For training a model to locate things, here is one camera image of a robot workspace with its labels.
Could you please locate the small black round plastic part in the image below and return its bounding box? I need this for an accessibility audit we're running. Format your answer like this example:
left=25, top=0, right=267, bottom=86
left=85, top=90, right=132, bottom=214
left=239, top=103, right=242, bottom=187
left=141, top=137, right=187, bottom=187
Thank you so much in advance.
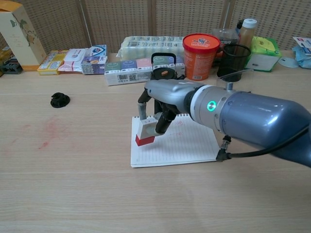
left=50, top=92, right=71, bottom=109

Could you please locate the large white paper roll pack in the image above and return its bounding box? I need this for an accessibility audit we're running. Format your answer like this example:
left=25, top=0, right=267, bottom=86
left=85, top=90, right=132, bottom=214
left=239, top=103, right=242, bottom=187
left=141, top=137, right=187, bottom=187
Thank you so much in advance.
left=116, top=35, right=187, bottom=60

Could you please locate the yellow printed snack box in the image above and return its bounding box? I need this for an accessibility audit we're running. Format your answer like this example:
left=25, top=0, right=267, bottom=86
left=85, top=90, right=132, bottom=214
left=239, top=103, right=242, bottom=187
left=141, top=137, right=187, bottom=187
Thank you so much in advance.
left=37, top=50, right=69, bottom=76

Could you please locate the multicolour pocket tissue multipack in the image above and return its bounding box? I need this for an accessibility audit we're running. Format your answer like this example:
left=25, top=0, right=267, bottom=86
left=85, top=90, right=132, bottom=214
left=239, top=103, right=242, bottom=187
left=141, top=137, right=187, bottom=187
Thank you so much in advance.
left=104, top=57, right=185, bottom=87

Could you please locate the black teapot with handle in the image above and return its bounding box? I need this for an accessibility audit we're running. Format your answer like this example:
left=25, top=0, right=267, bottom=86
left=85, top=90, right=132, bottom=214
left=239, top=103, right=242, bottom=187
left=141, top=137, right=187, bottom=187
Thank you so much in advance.
left=150, top=52, right=187, bottom=82

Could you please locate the green tissue box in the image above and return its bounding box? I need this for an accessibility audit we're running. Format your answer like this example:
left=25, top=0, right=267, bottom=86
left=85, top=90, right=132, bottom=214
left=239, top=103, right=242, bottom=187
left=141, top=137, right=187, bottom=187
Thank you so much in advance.
left=244, top=35, right=282, bottom=73

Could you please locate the white and blue small box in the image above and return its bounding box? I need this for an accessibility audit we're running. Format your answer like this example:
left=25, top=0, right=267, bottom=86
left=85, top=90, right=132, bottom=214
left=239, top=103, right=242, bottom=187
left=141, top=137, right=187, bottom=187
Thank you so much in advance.
left=85, top=44, right=107, bottom=59

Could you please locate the tall cream box orange end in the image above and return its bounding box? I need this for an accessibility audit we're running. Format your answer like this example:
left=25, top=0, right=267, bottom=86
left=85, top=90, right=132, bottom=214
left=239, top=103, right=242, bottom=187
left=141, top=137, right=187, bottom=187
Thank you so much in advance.
left=0, top=4, right=47, bottom=71

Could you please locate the black mesh pen cup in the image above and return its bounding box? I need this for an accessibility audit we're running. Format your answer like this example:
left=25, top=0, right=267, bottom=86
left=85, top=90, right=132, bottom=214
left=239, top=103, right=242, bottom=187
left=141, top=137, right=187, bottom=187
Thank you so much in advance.
left=216, top=44, right=252, bottom=82

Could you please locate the dark bottle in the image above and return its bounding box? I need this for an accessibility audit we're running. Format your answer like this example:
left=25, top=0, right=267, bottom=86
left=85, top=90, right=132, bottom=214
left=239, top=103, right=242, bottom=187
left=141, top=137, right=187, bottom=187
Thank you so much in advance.
left=234, top=19, right=244, bottom=34

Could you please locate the white and red stamp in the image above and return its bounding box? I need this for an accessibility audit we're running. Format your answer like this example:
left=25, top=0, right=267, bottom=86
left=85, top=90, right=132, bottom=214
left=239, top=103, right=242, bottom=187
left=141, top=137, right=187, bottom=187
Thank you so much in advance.
left=135, top=116, right=157, bottom=147

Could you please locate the pink wet wipes pack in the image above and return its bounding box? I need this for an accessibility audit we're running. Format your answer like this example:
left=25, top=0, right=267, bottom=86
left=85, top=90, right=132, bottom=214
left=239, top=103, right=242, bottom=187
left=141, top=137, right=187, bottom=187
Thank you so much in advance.
left=57, top=48, right=92, bottom=74

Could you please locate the black slotted rack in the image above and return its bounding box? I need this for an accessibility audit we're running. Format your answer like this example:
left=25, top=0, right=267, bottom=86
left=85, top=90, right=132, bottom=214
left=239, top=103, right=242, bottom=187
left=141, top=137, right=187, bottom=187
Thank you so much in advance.
left=0, top=58, right=24, bottom=75

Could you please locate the gold foil box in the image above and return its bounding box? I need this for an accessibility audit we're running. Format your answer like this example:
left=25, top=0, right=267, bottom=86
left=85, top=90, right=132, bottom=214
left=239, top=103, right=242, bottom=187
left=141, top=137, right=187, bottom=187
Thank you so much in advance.
left=0, top=46, right=13, bottom=62

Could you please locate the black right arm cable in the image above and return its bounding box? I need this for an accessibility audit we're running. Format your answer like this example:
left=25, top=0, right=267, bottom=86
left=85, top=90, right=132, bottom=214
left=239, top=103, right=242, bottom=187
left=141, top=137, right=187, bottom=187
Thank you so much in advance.
left=216, top=126, right=311, bottom=162

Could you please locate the purple box with peach print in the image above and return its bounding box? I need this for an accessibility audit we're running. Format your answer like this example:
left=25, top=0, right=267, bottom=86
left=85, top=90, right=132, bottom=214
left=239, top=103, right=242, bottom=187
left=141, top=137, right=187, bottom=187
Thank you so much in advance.
left=80, top=55, right=108, bottom=75

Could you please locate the brown bottle with white cap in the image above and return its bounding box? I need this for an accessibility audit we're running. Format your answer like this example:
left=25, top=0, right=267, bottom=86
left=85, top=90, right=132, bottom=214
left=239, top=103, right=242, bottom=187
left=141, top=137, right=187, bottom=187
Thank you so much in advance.
left=235, top=18, right=258, bottom=55

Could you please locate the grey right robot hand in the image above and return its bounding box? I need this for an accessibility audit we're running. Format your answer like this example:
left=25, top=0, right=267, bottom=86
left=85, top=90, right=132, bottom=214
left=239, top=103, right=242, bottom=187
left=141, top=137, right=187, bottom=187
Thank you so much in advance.
left=138, top=79, right=205, bottom=136

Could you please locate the clear plastic container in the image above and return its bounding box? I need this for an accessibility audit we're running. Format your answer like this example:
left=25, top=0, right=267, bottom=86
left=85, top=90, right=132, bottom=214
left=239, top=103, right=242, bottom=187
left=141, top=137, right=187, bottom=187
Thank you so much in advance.
left=210, top=28, right=240, bottom=59

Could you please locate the orange tub with lid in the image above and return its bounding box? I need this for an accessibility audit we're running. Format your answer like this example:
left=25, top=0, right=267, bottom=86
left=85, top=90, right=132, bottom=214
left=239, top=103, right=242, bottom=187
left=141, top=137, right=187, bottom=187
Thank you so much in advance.
left=182, top=33, right=221, bottom=81

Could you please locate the pale blue round disc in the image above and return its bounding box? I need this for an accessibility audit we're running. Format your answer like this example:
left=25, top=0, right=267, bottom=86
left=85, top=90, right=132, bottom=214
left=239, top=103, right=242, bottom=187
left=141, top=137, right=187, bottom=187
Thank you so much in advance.
left=278, top=57, right=299, bottom=68

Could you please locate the perforated wooden folding screen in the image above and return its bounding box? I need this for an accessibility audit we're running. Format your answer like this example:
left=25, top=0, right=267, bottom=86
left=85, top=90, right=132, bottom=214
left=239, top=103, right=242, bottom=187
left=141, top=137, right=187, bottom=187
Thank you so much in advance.
left=0, top=0, right=311, bottom=56

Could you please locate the white spiral notepad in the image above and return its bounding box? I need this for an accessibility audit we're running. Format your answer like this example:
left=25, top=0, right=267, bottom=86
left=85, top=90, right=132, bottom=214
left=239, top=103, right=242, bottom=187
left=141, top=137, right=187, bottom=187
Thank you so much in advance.
left=130, top=113, right=221, bottom=168

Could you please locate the blue tissue package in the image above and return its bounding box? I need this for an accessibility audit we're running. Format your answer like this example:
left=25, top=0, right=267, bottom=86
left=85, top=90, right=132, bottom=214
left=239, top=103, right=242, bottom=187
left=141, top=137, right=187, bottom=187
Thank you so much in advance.
left=292, top=36, right=311, bottom=69

